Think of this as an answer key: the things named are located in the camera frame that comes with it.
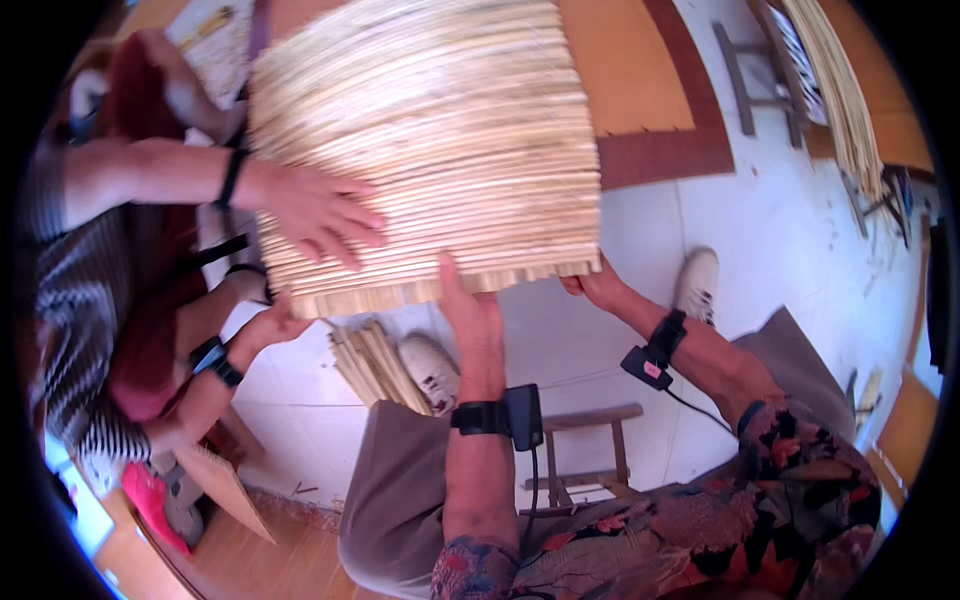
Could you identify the black wrist band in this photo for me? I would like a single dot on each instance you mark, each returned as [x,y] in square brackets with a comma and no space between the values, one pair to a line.
[495,417]
[660,349]

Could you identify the grey wooden stool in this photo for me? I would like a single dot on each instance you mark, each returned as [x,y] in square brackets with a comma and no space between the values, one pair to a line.
[757,75]

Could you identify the person's body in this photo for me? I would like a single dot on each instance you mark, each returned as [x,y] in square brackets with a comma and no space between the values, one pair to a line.
[712,525]

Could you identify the person's right hand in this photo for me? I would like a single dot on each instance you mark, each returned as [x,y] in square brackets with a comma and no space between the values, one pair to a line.
[604,291]

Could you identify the orange wooden panel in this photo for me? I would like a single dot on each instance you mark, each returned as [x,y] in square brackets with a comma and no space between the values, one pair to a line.
[907,427]

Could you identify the person's left hand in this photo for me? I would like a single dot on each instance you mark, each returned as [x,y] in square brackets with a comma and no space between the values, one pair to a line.
[480,337]

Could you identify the plain orange mat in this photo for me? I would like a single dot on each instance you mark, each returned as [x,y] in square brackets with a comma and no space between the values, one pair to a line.
[892,97]

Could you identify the orange mat with brown border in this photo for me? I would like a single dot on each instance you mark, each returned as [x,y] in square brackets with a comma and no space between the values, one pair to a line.
[637,75]

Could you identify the person's legs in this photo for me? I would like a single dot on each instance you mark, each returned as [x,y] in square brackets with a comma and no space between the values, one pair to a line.
[397,487]

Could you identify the pale woven sheet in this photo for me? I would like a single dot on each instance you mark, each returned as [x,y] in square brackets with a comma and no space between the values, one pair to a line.
[214,45]

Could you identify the bundle of long bamboo strips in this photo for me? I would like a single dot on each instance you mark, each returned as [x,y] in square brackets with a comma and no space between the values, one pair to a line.
[844,97]

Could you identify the heap of hand tools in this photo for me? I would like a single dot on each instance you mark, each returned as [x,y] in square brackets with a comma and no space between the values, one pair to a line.
[889,199]

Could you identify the bundle of bamboo sticks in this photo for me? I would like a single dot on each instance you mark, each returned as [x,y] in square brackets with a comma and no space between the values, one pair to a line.
[375,367]

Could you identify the person's right fingers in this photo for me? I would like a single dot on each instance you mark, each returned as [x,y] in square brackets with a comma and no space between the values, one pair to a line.
[574,285]

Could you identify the low wooden stool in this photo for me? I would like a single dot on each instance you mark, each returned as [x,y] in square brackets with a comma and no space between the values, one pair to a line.
[592,420]

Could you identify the bamboo slat mat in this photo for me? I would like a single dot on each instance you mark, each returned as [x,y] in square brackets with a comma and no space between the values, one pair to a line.
[427,135]

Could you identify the brown wooden board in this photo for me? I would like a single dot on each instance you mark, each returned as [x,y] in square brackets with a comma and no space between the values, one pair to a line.
[229,491]

